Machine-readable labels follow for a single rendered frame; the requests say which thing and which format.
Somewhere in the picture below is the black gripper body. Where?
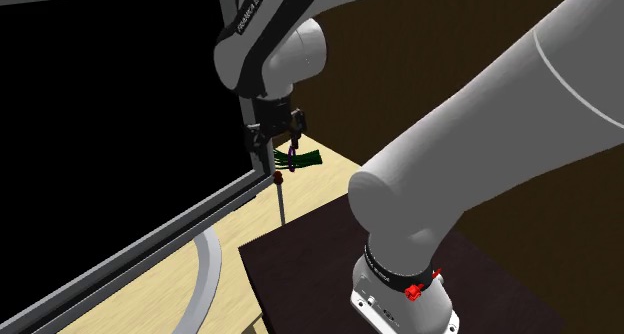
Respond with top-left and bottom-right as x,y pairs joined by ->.
253,95 -> 295,138

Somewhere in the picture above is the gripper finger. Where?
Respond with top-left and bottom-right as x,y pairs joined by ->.
245,122 -> 269,153
289,108 -> 308,150

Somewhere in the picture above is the dark green brush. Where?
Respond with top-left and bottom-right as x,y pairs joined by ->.
273,148 -> 323,171

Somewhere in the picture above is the grey stick with red knob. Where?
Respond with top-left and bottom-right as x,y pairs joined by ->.
273,170 -> 288,226

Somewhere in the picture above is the dark robot stand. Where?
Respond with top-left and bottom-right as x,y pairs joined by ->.
237,192 -> 568,334

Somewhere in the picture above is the black monitor with grey frame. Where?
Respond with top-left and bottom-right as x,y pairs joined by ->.
0,0 -> 275,334

